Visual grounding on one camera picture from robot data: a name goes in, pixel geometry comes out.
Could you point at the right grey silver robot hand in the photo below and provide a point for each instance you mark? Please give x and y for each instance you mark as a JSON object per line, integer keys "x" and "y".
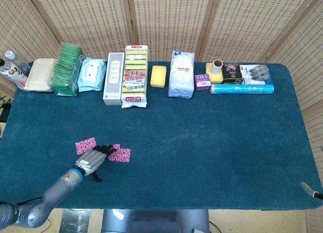
{"x": 309, "y": 188}

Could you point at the yellow sponge multipack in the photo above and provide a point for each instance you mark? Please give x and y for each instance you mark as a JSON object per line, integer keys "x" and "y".
{"x": 133, "y": 76}

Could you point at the rattan folding screen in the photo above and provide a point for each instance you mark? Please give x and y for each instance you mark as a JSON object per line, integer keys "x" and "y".
{"x": 164, "y": 16}

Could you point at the black tin can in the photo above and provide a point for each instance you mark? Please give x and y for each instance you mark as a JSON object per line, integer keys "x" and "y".
{"x": 232, "y": 74}

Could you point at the yellow sponge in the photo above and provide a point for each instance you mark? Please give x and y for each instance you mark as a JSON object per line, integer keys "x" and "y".
{"x": 158, "y": 76}
{"x": 214, "y": 78}

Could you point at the blue felt table mat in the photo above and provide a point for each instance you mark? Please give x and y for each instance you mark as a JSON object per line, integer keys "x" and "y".
{"x": 189, "y": 142}

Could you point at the green tea bag box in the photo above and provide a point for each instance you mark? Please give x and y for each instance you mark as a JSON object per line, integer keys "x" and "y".
{"x": 65, "y": 69}

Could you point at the dark wrapped packet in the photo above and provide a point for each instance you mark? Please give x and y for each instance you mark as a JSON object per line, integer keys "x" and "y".
{"x": 257, "y": 72}

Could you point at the light blue wet wipes pack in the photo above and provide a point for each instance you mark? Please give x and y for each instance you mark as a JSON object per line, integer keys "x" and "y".
{"x": 90, "y": 72}

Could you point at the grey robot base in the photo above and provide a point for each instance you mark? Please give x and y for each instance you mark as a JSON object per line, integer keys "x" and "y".
{"x": 156, "y": 221}

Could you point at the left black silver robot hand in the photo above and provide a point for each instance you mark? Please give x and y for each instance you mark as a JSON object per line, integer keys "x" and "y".
{"x": 90, "y": 161}

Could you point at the white labelled drink bottle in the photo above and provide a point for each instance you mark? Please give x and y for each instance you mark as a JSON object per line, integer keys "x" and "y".
{"x": 12, "y": 74}

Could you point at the white paper bag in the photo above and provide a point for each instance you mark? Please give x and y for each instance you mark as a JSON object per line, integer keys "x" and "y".
{"x": 181, "y": 74}

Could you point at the silver floor plate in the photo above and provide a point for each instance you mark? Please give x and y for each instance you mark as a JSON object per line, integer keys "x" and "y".
{"x": 75, "y": 221}

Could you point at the white paper roll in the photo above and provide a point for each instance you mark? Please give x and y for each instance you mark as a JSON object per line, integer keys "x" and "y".
{"x": 217, "y": 66}

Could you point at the blue cling film roll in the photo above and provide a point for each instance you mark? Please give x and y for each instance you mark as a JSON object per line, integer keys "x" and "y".
{"x": 242, "y": 88}

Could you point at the beige lunch box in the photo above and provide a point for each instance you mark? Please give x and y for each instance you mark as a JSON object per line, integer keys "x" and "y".
{"x": 39, "y": 74}

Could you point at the clear water bottle white cap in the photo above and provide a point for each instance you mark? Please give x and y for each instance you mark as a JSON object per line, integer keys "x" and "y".
{"x": 15, "y": 60}

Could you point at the small purple box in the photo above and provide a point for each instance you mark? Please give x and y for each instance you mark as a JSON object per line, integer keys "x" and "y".
{"x": 202, "y": 82}

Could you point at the white power strip box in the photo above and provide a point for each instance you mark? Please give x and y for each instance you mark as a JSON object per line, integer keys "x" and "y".
{"x": 113, "y": 79}

